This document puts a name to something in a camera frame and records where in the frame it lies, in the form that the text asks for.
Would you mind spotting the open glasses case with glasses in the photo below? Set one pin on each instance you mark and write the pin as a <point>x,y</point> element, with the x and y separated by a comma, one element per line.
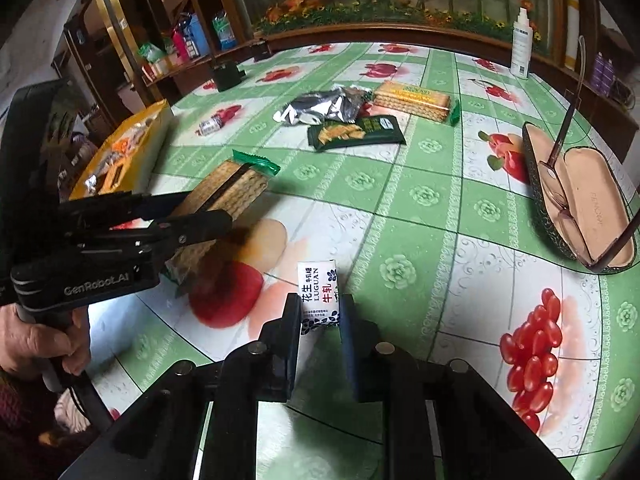
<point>580,75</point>

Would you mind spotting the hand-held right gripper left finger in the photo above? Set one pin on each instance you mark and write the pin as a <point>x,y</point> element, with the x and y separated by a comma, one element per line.
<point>292,350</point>

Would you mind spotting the green-label water bottle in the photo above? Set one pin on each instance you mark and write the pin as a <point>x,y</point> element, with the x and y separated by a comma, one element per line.
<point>223,30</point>

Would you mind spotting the black square container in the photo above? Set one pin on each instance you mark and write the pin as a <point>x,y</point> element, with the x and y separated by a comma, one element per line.
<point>261,50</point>

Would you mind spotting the black round container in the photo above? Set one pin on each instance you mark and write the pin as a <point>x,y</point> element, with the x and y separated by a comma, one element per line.
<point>226,76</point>

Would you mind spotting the blue thermos jug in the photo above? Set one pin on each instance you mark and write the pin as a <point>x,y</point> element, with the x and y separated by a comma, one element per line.
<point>196,35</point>

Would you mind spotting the person's left hand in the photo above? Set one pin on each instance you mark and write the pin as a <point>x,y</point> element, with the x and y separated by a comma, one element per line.
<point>40,347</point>

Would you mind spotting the green bag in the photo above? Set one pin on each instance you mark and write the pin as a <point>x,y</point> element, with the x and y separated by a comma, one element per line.
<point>150,52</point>

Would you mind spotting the dark green snack packet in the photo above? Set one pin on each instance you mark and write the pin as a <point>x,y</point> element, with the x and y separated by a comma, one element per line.
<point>355,134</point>

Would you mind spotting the person's left forearm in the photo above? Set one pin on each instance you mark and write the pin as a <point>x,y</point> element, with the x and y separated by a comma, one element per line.
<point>17,410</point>

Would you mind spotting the dark eyeglass case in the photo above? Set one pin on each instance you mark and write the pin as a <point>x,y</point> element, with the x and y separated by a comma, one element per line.
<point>585,200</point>

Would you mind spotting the red bottle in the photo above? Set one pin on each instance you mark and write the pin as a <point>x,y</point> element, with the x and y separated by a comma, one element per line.
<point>179,44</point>

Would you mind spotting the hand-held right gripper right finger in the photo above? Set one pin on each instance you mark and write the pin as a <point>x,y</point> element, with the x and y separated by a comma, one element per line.
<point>354,352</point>

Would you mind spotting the white spray bottle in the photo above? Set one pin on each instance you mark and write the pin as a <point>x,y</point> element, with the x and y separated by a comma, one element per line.
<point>521,50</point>

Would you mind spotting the wooden shelf cabinet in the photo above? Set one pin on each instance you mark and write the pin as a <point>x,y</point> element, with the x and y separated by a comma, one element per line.
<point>150,0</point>

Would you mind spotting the orange snack packet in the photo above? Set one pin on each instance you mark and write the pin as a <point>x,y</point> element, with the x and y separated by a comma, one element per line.
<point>122,146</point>

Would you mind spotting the white milk candy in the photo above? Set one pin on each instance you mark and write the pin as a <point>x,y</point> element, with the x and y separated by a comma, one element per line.
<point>211,125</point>
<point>317,290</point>

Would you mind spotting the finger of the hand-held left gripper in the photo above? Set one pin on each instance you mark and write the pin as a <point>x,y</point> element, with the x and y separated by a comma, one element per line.
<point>130,206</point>
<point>195,230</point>

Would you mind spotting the silver foil packet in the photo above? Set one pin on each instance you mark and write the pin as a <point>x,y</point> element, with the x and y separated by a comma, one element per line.
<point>315,106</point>
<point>91,184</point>

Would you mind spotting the purple bottle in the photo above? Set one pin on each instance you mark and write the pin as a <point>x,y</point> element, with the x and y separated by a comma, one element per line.
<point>609,77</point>
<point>597,72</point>

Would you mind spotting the yellow foam tray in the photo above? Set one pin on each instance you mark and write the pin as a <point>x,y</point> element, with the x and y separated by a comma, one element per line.
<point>150,130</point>

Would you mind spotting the green-end cracker packet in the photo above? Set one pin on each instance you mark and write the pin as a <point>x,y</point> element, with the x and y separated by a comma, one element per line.
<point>412,100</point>
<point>225,185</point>

